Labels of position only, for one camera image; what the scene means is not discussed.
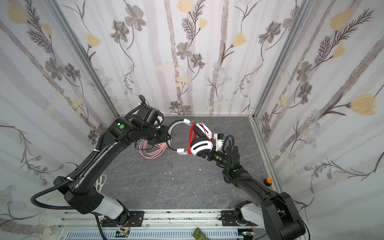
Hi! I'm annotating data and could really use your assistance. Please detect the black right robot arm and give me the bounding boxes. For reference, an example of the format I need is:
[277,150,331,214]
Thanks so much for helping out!
[208,134,311,240]

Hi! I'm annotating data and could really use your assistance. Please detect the pink headset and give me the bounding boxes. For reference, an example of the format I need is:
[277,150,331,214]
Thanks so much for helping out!
[139,140,168,160]

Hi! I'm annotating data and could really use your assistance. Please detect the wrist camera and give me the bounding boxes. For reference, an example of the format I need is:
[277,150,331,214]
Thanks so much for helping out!
[214,134,226,152]
[138,105,164,128]

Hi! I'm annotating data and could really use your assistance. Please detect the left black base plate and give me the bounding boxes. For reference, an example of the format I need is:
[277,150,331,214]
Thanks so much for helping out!
[127,211,145,228]

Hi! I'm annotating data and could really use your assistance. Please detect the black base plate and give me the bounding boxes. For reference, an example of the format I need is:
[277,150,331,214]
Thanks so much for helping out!
[127,211,145,228]
[219,210,240,227]

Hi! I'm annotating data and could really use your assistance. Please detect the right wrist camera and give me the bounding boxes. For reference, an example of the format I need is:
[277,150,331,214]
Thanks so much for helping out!
[214,134,226,152]

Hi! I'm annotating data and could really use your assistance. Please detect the aluminium mounting rail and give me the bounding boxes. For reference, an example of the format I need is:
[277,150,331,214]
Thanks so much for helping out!
[53,209,269,240]

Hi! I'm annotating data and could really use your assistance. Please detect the white scissors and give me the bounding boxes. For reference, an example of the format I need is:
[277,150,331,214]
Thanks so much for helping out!
[95,174,108,192]

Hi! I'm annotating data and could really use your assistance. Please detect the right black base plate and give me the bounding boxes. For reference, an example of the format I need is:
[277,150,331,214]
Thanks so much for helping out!
[219,210,240,227]

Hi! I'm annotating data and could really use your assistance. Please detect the small brown orange-capped bottle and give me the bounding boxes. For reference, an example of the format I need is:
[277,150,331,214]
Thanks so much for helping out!
[263,178,274,187]

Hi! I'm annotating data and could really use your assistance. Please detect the green circuit board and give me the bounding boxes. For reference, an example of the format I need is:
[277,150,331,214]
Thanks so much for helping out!
[193,228,209,240]

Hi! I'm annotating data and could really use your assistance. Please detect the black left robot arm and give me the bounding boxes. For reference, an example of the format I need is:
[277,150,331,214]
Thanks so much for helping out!
[30,95,171,227]

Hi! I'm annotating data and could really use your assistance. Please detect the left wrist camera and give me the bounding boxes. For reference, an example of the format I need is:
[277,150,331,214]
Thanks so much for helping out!
[138,105,164,128]

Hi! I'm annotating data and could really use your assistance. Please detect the white black headset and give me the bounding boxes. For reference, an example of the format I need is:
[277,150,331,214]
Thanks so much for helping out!
[166,119,215,158]

